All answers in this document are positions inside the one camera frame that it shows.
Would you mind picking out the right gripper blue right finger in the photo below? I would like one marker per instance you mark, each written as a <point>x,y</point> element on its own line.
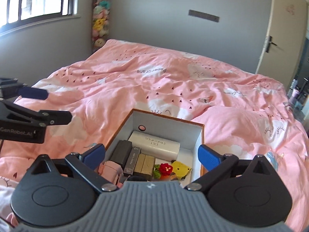
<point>218,166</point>

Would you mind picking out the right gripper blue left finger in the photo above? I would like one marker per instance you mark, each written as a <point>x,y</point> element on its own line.
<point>83,167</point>

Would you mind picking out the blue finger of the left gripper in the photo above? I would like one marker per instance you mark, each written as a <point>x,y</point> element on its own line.
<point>55,117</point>
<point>34,93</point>

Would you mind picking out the black rectangular case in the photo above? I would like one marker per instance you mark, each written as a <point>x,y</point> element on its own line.
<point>121,153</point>

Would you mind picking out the yellow tape measure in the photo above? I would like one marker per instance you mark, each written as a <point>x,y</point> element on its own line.
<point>180,170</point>

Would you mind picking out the grey slim cosmetic box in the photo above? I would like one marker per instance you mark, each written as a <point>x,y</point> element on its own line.
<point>131,161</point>

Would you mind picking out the red flower toy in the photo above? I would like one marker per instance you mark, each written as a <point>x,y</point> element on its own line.
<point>162,171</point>

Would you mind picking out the long white box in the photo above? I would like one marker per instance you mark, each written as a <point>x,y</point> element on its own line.
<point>155,146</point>

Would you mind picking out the brown square gift box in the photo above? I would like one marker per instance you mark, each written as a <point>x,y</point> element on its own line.
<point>144,166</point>

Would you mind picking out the orange storage box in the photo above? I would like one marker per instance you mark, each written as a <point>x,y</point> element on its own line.
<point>189,135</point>

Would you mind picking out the cream bedroom door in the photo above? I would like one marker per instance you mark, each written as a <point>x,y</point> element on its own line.
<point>284,40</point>

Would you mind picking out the pink patterned duvet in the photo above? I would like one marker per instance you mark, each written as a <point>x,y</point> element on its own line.
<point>243,114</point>

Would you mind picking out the window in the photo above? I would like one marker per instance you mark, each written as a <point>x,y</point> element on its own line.
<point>17,14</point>

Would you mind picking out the stack of plush toys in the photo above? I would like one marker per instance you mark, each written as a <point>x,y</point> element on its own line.
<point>100,23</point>

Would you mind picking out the grey wall switch panel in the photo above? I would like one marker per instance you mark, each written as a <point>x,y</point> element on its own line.
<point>203,15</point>

